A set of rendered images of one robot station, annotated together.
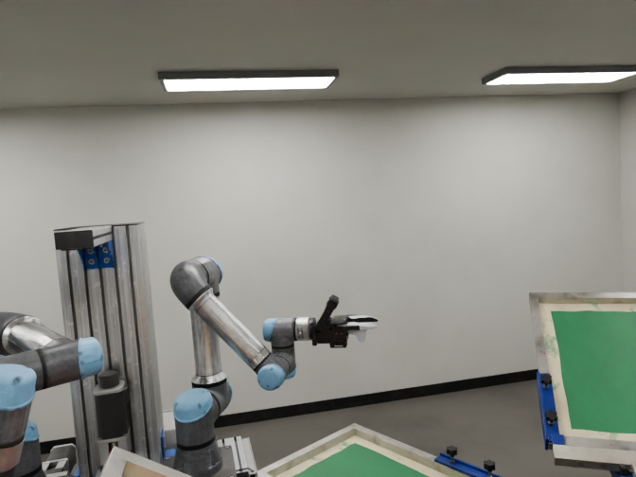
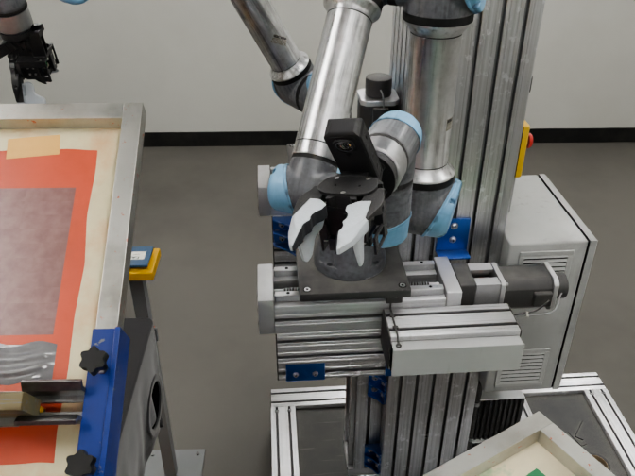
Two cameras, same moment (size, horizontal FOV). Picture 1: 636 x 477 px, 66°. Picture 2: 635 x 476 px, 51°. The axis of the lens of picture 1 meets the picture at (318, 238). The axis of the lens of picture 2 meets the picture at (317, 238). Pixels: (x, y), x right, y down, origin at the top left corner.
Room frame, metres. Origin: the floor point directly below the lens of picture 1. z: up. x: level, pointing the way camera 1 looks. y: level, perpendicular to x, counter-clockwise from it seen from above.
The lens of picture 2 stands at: (1.62, -0.75, 2.06)
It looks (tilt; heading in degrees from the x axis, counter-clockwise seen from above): 32 degrees down; 100
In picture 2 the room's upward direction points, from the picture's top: straight up
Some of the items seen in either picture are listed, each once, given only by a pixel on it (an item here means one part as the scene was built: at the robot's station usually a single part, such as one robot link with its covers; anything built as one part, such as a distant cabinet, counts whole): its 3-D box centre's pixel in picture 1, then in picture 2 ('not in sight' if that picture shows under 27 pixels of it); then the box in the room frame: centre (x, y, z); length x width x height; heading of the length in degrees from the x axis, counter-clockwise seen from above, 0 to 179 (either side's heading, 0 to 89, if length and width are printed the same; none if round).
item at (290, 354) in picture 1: (282, 362); (374, 205); (1.56, 0.14, 1.56); 0.11 x 0.08 x 0.11; 170
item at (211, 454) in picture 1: (197, 451); (350, 240); (1.49, 0.42, 1.31); 0.15 x 0.15 x 0.10
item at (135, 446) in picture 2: not in sight; (128, 440); (0.98, 0.27, 0.77); 0.46 x 0.09 x 0.36; 101
